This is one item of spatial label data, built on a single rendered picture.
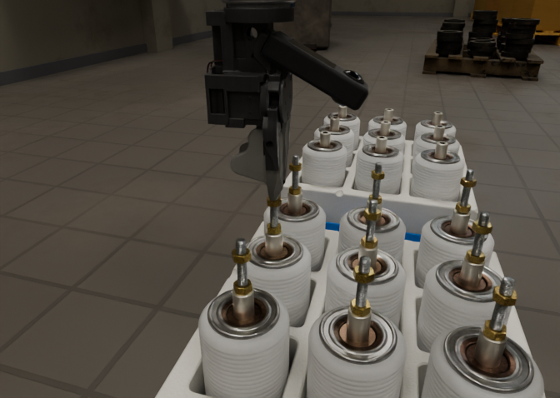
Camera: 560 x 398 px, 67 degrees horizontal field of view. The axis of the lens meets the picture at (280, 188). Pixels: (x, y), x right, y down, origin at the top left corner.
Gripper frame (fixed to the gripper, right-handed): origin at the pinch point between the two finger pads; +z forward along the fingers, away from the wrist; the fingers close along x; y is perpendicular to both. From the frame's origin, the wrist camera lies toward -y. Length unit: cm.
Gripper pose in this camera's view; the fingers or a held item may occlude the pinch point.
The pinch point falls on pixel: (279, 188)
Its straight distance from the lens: 50.9
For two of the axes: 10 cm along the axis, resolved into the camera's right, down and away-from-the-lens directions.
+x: -1.7, 4.2, -8.9
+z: 0.0, 9.1, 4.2
